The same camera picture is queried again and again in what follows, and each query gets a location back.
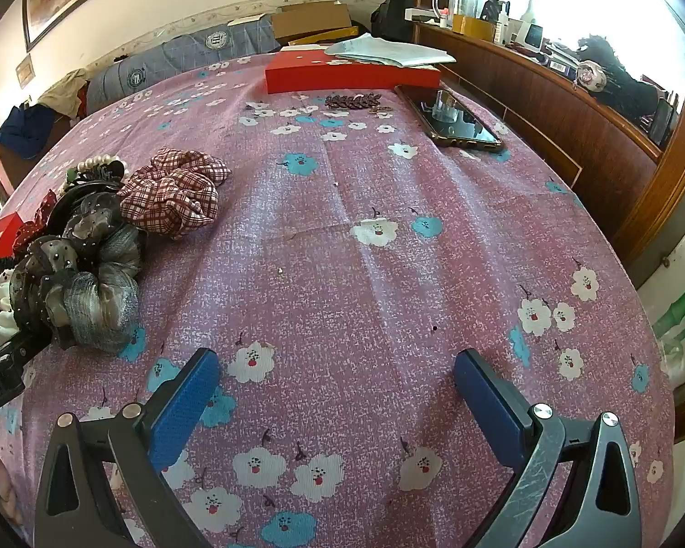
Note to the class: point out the pink chair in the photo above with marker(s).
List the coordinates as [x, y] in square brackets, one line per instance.
[5, 168]

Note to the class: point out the black bag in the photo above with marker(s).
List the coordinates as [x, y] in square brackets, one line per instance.
[388, 20]

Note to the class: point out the red polka dot scrunchie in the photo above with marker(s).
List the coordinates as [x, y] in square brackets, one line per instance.
[37, 220]

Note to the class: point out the purple floral bedsheet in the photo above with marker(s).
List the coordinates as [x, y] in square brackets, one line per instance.
[377, 274]

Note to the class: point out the grey blue pillow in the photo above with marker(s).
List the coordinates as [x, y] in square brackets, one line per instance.
[165, 57]

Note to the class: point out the brown leaf hair clip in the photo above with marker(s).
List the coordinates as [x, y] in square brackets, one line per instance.
[351, 101]

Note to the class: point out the pale blue paper sheets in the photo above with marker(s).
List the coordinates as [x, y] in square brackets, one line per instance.
[388, 51]

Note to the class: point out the beige garment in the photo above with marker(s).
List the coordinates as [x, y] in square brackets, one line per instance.
[63, 91]

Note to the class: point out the black fluffy cloth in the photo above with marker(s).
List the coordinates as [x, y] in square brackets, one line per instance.
[628, 88]

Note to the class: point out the black hair claw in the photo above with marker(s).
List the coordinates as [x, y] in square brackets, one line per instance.
[85, 188]

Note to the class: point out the yellow box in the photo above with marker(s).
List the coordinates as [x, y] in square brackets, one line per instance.
[472, 27]

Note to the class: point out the wooden headboard ledge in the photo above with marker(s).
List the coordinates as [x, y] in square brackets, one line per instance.
[548, 103]

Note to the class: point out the small framed wall picture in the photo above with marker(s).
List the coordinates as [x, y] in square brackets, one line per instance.
[24, 71]

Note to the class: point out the blue clothes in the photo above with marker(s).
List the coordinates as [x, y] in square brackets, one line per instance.
[28, 128]

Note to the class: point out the flat red gift box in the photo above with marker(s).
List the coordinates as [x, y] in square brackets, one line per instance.
[342, 77]

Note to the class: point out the cardboard box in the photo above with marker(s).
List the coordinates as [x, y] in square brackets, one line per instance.
[308, 20]

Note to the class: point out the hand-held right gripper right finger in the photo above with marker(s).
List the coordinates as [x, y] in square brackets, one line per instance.
[491, 405]

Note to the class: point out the clear measuring jug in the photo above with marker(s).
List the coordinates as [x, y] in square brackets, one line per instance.
[462, 3]

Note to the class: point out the white bottle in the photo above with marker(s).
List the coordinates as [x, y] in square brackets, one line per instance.
[501, 29]

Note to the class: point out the black smartphone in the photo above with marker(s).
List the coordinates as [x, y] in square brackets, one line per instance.
[451, 120]

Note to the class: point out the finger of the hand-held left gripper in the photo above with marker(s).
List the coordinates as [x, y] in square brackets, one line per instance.
[23, 345]

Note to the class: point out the red plaid scrunchie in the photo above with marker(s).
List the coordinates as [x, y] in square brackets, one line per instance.
[165, 200]

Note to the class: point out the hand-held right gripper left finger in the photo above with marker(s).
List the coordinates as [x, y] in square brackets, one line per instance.
[182, 405]

